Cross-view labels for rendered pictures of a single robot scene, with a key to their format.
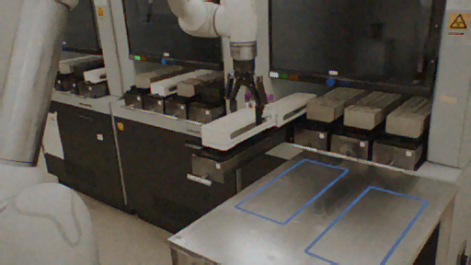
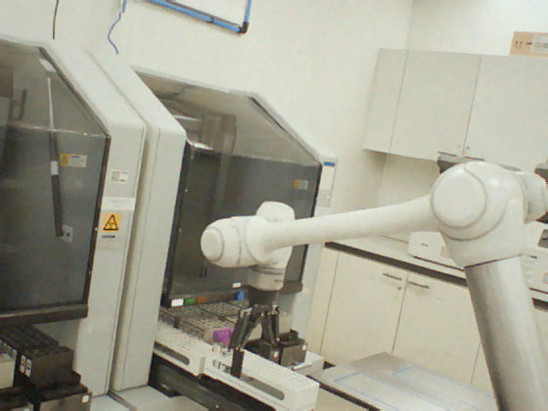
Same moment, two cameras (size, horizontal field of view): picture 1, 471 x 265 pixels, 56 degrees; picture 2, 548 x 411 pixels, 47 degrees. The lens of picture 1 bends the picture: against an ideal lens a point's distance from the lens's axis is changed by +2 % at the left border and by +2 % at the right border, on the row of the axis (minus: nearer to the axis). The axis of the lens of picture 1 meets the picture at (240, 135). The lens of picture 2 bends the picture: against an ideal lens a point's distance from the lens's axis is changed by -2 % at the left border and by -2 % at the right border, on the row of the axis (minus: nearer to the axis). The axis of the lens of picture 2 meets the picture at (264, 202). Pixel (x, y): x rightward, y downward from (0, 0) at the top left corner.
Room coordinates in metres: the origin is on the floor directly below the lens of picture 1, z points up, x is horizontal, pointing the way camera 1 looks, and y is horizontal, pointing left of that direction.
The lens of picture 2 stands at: (1.45, 1.54, 1.45)
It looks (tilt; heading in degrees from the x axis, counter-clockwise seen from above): 6 degrees down; 271
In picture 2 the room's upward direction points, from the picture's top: 10 degrees clockwise
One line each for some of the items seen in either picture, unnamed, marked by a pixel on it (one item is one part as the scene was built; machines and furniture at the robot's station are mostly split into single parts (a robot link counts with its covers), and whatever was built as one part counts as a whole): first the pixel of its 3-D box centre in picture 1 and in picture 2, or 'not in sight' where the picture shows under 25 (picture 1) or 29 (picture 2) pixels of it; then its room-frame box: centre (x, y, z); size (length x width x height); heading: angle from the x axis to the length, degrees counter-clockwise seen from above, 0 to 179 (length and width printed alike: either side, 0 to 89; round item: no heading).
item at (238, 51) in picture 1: (243, 50); (265, 276); (1.44, -0.02, 1.12); 0.09 x 0.09 x 0.06
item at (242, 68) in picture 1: (244, 72); (260, 304); (1.44, -0.02, 1.04); 0.08 x 0.07 x 0.09; 52
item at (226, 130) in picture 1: (240, 125); (258, 378); (1.41, 0.00, 0.86); 0.30 x 0.10 x 0.06; 142
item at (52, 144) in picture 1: (48, 132); not in sight; (2.66, 1.24, 0.43); 0.27 x 0.02 x 0.36; 51
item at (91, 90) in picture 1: (131, 77); not in sight; (2.62, 0.65, 0.78); 0.73 x 0.14 x 0.09; 141
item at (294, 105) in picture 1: (288, 109); (173, 346); (1.66, -0.20, 0.83); 0.30 x 0.10 x 0.06; 141
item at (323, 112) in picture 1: (321, 112); (214, 336); (1.56, -0.31, 0.85); 0.12 x 0.02 x 0.06; 52
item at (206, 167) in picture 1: (263, 135); (214, 388); (1.52, -0.09, 0.78); 0.73 x 0.14 x 0.09; 141
